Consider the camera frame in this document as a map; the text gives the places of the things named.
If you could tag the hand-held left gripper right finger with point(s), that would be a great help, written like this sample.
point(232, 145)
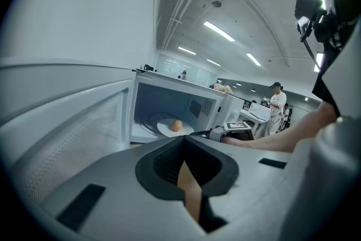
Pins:
point(253, 192)

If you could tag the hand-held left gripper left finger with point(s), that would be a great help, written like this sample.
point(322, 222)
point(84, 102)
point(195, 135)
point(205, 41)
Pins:
point(127, 206)

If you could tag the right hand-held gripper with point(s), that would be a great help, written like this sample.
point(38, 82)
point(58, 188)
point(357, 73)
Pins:
point(217, 132)

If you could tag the brown egg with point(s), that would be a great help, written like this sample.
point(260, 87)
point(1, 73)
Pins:
point(177, 125)

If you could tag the white round plate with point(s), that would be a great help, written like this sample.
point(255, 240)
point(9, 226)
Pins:
point(165, 128)

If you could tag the white microwave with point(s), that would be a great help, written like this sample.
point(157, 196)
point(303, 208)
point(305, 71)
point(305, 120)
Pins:
point(175, 84)

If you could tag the person's right forearm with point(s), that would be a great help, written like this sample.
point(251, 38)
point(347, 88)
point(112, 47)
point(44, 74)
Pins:
point(282, 139)

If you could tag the white table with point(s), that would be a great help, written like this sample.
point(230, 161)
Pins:
point(248, 119)

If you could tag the pink flower bunch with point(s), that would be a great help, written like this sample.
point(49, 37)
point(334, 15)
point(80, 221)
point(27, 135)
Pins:
point(223, 89)

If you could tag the white box appliance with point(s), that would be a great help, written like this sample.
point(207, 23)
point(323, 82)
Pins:
point(259, 112)

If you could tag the brown placemat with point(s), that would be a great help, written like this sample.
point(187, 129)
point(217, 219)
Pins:
point(189, 194)

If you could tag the round ceiling detector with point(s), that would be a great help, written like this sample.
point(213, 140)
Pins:
point(216, 3)

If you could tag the white ceiling pipes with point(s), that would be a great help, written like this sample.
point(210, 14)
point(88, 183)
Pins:
point(180, 2)

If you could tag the person's black clothing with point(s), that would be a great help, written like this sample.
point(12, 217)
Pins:
point(344, 50)

